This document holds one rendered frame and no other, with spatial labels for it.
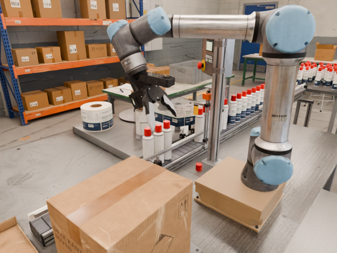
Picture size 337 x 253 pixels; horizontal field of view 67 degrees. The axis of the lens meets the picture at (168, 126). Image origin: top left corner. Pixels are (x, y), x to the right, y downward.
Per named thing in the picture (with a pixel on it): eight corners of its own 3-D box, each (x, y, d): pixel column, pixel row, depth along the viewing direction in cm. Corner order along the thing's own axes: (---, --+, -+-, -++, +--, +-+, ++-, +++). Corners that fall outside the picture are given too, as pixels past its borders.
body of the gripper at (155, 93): (148, 105, 90) (133, 74, 88) (166, 97, 85) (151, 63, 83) (135, 111, 84) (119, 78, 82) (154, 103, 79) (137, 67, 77)
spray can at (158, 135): (158, 158, 130) (158, 121, 123) (166, 162, 127) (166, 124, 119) (151, 162, 127) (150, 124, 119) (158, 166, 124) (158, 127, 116)
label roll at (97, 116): (76, 128, 169) (73, 107, 164) (98, 119, 185) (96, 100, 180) (98, 134, 160) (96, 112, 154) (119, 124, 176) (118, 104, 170)
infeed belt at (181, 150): (247, 116, 203) (247, 111, 201) (257, 118, 197) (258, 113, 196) (32, 231, 90) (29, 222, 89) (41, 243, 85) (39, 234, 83)
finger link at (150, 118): (142, 135, 81) (142, 109, 84) (156, 130, 77) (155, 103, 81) (135, 133, 79) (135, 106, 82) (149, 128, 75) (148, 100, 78)
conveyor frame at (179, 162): (245, 117, 204) (246, 111, 202) (258, 120, 197) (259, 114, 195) (30, 231, 91) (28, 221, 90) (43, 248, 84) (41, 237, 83)
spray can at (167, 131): (166, 154, 134) (166, 118, 127) (173, 157, 131) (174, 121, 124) (159, 158, 131) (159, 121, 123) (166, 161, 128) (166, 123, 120)
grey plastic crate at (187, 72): (192, 74, 391) (192, 59, 383) (215, 77, 369) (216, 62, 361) (168, 81, 347) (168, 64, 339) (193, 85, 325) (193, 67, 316)
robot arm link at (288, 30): (282, 167, 94) (305, 5, 74) (293, 192, 80) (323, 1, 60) (248, 165, 96) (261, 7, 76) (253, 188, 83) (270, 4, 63)
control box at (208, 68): (217, 71, 138) (220, 34, 131) (231, 77, 123) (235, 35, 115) (200, 72, 136) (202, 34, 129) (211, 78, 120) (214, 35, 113)
